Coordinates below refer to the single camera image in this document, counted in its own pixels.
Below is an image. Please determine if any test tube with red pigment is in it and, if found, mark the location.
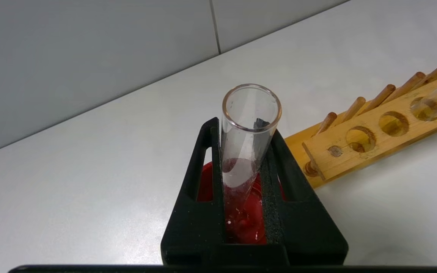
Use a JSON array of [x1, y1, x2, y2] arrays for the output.
[[220, 83, 283, 213]]

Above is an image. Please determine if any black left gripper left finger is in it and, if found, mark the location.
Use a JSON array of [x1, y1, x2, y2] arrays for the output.
[[160, 117, 228, 266]]

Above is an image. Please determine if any wooden test tube rack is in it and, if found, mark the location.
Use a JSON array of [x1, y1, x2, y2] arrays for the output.
[[284, 59, 437, 189]]

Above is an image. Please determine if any dark red cup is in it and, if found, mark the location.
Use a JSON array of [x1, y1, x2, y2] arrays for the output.
[[197, 161, 286, 245]]

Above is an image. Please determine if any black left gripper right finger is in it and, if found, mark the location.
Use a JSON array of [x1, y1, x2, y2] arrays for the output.
[[260, 129, 349, 266]]

